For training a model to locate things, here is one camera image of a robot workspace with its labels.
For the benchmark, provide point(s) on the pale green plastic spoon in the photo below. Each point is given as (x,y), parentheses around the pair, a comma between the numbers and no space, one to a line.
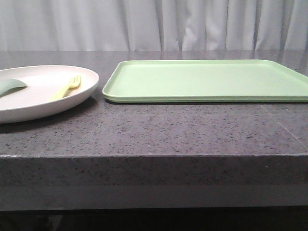
(7,86)

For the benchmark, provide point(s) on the light green serving tray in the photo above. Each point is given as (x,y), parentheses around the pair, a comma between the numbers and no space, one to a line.
(179,81)

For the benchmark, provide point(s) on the white pleated curtain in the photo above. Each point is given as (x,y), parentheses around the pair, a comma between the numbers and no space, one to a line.
(153,25)

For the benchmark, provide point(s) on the white round plate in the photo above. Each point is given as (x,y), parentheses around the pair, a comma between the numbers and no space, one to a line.
(43,81)

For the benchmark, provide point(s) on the yellow plastic fork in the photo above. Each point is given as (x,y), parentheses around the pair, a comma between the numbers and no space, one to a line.
(72,84)

